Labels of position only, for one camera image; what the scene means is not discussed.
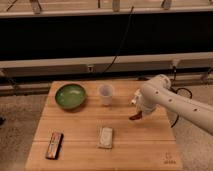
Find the red chili pepper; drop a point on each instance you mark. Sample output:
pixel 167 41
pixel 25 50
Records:
pixel 136 116

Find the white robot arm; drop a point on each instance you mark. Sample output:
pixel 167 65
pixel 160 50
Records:
pixel 156 91

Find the green ceramic bowl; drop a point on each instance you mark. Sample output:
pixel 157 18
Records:
pixel 70 96

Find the white plastic bottle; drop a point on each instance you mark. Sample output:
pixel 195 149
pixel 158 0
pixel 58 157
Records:
pixel 137 95

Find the brown chocolate bar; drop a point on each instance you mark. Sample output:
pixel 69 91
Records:
pixel 54 146

